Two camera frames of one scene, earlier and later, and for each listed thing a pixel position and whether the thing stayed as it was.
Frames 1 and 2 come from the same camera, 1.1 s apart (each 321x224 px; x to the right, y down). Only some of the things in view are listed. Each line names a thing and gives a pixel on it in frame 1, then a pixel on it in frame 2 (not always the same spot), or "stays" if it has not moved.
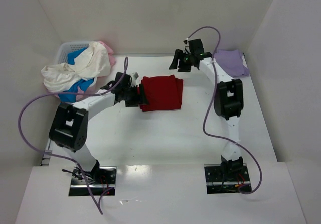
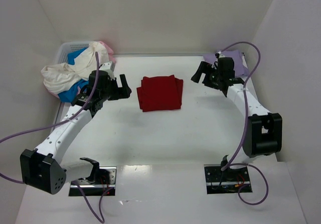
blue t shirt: (84, 84) stays
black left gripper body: (140, 96) -> (116, 89)
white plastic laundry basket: (66, 47) stays
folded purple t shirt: (231, 61) stays
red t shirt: (163, 93) stays
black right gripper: (180, 62) -> (208, 74)
